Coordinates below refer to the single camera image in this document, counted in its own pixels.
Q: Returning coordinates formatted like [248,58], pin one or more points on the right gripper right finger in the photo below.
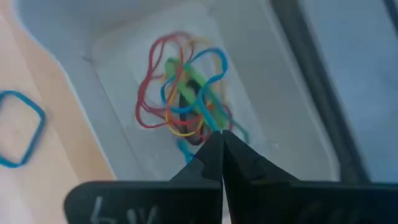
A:
[295,205]

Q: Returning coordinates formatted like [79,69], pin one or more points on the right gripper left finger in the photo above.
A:
[155,202]

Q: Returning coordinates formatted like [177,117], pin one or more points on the yellow rubber band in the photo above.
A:
[182,135]

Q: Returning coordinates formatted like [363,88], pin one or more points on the black rubber band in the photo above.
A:
[182,109]

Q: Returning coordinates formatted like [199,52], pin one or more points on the blue rubber band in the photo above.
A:
[225,63]
[28,102]
[208,115]

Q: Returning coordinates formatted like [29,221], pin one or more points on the red rubber band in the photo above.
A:
[140,90]

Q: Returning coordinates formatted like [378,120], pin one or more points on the green rubber band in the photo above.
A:
[172,68]

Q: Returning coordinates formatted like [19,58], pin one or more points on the white plastic bin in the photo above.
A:
[124,46]

